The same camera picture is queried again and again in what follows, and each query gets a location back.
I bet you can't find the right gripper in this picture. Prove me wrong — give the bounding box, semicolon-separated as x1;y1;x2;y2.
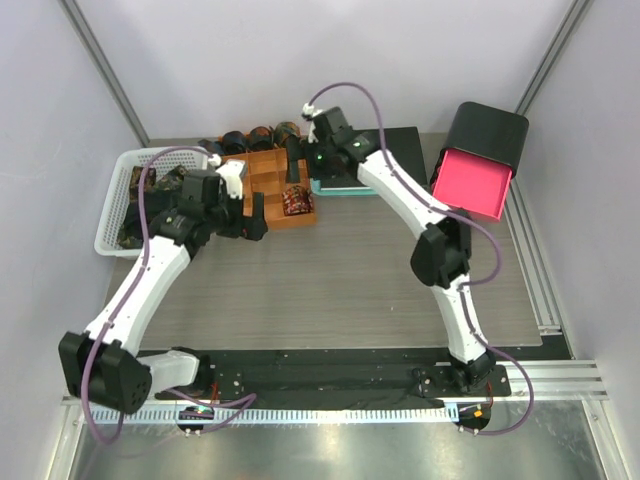
287;135;346;183

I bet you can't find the multicoloured plaid tie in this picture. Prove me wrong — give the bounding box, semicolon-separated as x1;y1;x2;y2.
282;185;314;216

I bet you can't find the black pink drawer cabinet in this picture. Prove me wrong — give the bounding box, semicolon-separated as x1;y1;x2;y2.
430;101;529;222

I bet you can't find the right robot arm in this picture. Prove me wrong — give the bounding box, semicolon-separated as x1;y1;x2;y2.
301;103;496;395

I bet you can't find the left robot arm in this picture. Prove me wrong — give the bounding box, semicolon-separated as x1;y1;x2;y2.
58;160;268;415

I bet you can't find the rolled brown floral tie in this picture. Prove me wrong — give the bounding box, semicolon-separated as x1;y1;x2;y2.
247;126;274;152

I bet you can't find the orange compartment tray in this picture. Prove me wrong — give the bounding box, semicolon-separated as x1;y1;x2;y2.
222;149;317;231

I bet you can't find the teal tray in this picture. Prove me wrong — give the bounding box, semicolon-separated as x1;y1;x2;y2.
309;132;381;198

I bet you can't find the black tie in basket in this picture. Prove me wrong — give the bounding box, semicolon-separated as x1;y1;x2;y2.
117;191;171;249

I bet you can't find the black notebook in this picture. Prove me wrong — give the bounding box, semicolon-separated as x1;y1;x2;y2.
311;126;428;196

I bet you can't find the dark floral tie in basket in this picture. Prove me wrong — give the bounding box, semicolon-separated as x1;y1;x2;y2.
117;166;196;250

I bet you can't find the white perforated plastic basket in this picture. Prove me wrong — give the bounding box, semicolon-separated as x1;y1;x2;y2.
94;147;208;259

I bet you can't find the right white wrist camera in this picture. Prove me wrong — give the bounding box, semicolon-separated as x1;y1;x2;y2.
301;103;323;144

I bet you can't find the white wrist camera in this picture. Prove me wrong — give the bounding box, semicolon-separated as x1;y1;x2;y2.
207;154;248;200
301;103;323;144

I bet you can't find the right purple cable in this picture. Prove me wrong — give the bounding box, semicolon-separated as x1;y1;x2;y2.
302;82;536;439

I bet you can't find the purple cable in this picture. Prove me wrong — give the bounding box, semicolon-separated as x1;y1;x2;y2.
79;146;259;446
302;82;536;439

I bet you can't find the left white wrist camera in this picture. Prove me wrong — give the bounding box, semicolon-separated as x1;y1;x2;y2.
207;154;248;200

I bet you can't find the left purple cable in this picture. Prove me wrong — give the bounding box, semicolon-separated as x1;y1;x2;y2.
79;146;259;446

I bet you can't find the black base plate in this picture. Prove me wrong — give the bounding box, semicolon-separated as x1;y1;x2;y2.
182;348;518;411

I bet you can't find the white slotted cable duct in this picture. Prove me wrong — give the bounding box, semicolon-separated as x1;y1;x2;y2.
84;404;460;426

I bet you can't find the aluminium rail frame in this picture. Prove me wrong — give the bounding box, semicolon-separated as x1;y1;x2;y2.
60;364;611;404

